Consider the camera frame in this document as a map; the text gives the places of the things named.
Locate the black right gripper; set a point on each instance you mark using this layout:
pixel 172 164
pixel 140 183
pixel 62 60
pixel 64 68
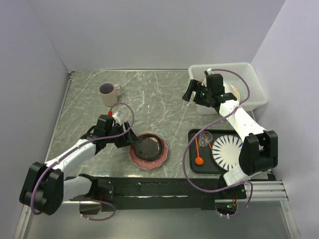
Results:
pixel 195 85

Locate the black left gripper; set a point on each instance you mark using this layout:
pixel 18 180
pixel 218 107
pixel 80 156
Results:
pixel 127 140

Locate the black speckled square plate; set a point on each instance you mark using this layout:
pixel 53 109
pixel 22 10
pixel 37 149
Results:
pixel 149 148

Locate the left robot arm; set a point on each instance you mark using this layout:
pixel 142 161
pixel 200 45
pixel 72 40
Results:
pixel 57 170

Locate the white plastic bin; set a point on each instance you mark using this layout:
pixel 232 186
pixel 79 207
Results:
pixel 242 76

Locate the light blue plate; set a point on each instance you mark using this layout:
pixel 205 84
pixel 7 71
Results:
pixel 167 143

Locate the beige ceramic mug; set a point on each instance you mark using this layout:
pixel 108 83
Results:
pixel 110 93

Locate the clear plastic cup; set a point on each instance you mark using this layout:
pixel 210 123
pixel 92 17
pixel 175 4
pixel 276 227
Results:
pixel 205 138

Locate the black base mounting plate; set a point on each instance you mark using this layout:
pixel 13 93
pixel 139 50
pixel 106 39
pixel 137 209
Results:
pixel 131 193

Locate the orange plastic spoon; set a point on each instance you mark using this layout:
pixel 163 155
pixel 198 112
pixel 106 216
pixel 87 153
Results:
pixel 198 160

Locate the black serving tray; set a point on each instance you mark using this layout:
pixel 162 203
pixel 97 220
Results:
pixel 209 166

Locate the white plate with blue stripes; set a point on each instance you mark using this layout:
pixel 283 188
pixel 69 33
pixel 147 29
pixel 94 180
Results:
pixel 226 150

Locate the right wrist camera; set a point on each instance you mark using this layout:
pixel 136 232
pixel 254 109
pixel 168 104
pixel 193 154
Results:
pixel 204 95

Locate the aluminium frame rail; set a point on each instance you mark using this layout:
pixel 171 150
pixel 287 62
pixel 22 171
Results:
pixel 264 189

